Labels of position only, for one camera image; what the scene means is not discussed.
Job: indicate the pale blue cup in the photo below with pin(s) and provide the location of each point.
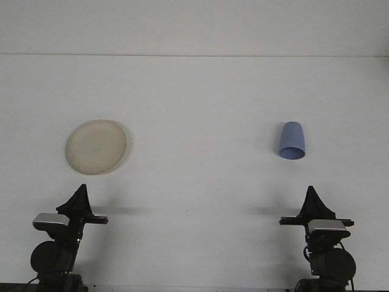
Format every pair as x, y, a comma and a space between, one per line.
291, 137

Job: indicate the pale round plate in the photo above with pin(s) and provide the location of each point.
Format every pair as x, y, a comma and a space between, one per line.
95, 147

